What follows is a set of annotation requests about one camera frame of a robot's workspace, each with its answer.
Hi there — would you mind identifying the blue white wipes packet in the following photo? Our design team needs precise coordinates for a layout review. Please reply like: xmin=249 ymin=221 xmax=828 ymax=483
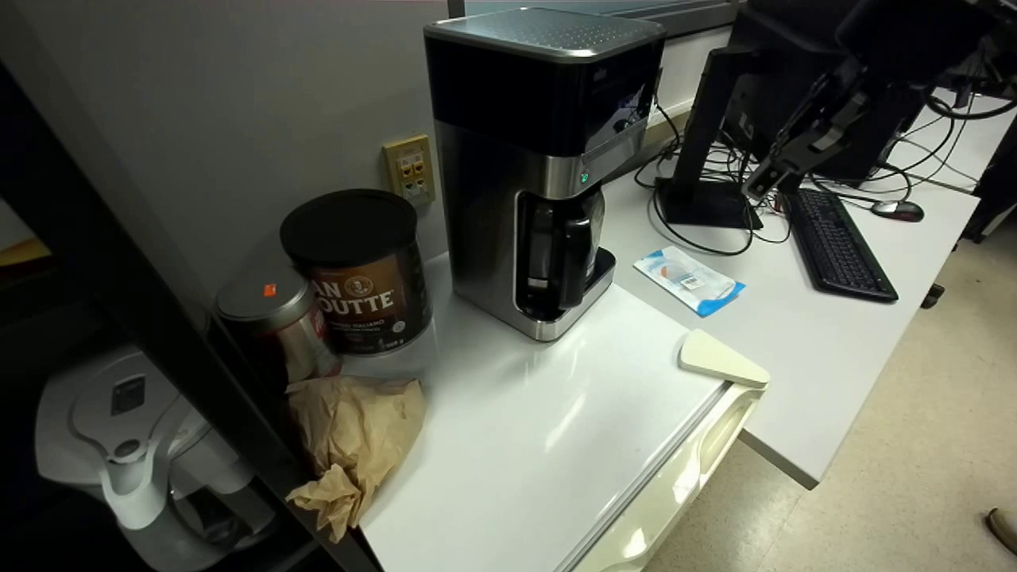
xmin=631 ymin=243 xmax=749 ymax=322

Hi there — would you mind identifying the cream wedge shaped piece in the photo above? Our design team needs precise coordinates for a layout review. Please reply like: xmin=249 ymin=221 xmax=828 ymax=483
xmin=677 ymin=327 xmax=772 ymax=392

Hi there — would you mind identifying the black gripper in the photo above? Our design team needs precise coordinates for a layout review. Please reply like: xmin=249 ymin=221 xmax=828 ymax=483
xmin=743 ymin=58 xmax=867 ymax=201

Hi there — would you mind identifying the black looping desk cable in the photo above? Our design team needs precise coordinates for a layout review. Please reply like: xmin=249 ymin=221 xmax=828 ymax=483
xmin=631 ymin=98 xmax=796 ymax=260

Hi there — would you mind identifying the beige wall outlet plate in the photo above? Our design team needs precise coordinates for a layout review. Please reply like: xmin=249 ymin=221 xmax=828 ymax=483
xmin=378 ymin=129 xmax=441 ymax=210

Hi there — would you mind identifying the small steel canister orange dot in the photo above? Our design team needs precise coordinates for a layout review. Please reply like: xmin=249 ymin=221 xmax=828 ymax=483
xmin=213 ymin=270 xmax=344 ymax=392

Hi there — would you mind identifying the black computer monitor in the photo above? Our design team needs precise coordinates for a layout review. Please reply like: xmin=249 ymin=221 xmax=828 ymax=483
xmin=724 ymin=0 xmax=851 ymax=139

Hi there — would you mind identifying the crumpled brown paper bag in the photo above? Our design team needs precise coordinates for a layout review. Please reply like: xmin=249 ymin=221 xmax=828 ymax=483
xmin=280 ymin=371 xmax=429 ymax=547

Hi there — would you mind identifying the black computer keyboard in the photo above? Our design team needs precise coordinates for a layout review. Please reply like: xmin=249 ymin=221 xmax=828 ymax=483
xmin=782 ymin=183 xmax=903 ymax=307

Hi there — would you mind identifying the brown coffee can black lid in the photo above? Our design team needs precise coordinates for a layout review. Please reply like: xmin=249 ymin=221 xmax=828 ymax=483
xmin=276 ymin=187 xmax=436 ymax=358

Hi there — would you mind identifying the black steel drip coffee maker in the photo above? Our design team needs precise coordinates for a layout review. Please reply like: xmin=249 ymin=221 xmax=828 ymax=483
xmin=424 ymin=2 xmax=669 ymax=346

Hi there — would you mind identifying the black computer mouse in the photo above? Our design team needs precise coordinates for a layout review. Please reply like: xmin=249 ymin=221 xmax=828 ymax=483
xmin=867 ymin=196 xmax=929 ymax=225

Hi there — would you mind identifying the black monitor stand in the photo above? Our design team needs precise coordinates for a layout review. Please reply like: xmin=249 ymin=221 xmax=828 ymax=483
xmin=650 ymin=42 xmax=765 ymax=232

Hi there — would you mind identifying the black cable bundle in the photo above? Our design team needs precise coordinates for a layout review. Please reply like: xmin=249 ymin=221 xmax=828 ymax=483
xmin=814 ymin=90 xmax=1017 ymax=210

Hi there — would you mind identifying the black shelf frame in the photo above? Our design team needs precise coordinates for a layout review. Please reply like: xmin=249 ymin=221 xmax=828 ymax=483
xmin=0 ymin=61 xmax=383 ymax=572

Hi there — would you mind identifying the white water filter pitcher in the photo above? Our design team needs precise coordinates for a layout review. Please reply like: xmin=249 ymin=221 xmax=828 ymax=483
xmin=31 ymin=341 xmax=280 ymax=572

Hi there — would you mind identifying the glass coffee carafe black handle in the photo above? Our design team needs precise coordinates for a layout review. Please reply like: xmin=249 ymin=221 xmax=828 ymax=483
xmin=514 ymin=187 xmax=609 ymax=322

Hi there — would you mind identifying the white mini fridge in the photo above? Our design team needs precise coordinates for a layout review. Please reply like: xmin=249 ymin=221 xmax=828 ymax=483
xmin=341 ymin=251 xmax=768 ymax=572

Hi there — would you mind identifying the white office desk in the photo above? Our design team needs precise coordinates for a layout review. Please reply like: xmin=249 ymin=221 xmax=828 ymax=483
xmin=600 ymin=90 xmax=1017 ymax=492

